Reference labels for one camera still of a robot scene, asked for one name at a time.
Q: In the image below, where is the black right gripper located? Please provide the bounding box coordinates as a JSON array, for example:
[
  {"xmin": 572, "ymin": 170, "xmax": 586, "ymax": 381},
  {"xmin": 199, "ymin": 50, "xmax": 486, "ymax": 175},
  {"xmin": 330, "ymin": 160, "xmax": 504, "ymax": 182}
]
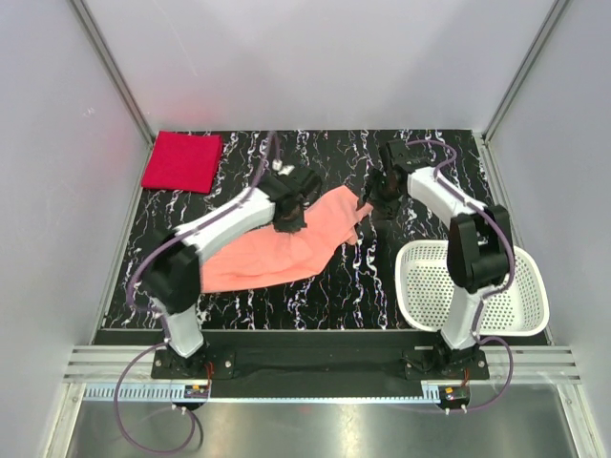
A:
[{"xmin": 355, "ymin": 168, "xmax": 403, "ymax": 222}]

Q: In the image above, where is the salmon pink t shirt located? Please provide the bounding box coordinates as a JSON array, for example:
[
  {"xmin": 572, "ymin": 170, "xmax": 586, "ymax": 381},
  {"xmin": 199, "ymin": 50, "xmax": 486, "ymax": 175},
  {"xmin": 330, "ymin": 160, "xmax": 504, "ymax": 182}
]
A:
[{"xmin": 200, "ymin": 186, "xmax": 373, "ymax": 294}]

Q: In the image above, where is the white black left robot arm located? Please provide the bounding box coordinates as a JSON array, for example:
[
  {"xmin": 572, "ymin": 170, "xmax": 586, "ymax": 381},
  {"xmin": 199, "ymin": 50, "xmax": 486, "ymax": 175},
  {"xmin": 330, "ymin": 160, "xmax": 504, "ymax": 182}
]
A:
[{"xmin": 136, "ymin": 169, "xmax": 322, "ymax": 378}]

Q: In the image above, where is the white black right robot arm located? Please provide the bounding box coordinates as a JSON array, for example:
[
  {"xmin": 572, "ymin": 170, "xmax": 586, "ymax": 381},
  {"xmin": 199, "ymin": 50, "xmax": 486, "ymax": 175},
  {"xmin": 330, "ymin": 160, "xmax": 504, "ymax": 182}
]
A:
[{"xmin": 358, "ymin": 162, "xmax": 516, "ymax": 379}]

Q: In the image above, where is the white perforated plastic basket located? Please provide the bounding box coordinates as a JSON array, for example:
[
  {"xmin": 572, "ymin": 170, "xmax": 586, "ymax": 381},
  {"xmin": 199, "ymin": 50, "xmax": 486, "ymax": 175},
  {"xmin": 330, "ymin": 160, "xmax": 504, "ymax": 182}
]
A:
[{"xmin": 394, "ymin": 240, "xmax": 550, "ymax": 337}]

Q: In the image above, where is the folded red t shirt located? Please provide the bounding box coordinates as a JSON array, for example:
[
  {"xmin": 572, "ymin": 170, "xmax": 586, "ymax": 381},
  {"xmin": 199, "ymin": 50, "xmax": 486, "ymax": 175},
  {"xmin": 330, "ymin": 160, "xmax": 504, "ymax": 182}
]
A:
[{"xmin": 140, "ymin": 131, "xmax": 222, "ymax": 195}]

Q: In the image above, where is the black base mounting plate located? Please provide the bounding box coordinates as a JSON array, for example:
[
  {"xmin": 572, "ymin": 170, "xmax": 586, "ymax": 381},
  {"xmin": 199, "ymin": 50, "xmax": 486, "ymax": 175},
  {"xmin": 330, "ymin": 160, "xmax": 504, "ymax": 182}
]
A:
[{"xmin": 151, "ymin": 330, "xmax": 490, "ymax": 395}]

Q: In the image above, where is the white slotted cable duct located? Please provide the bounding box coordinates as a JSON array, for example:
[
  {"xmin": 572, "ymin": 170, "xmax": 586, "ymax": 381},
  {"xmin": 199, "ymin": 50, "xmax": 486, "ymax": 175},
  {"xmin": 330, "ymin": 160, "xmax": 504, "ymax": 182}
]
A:
[{"xmin": 83, "ymin": 383, "xmax": 440, "ymax": 405}]

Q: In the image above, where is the right aluminium frame post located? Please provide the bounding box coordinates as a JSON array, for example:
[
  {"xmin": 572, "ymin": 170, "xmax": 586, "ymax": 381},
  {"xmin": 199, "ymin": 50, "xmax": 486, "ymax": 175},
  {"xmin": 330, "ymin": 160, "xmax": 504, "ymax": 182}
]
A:
[{"xmin": 481, "ymin": 0, "xmax": 572, "ymax": 145}]

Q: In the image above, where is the aluminium frame post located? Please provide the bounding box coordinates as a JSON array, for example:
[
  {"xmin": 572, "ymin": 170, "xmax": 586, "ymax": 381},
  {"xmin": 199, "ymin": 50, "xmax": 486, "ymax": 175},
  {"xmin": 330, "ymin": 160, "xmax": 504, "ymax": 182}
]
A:
[
  {"xmin": 67, "ymin": 0, "xmax": 157, "ymax": 148},
  {"xmin": 481, "ymin": 0, "xmax": 572, "ymax": 145}
]

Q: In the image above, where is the left aluminium frame post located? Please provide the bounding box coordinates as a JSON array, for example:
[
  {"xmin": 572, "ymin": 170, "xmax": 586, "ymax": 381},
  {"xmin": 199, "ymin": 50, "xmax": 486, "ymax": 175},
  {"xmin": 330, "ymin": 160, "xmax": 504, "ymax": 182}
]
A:
[{"xmin": 67, "ymin": 0, "xmax": 157, "ymax": 148}]

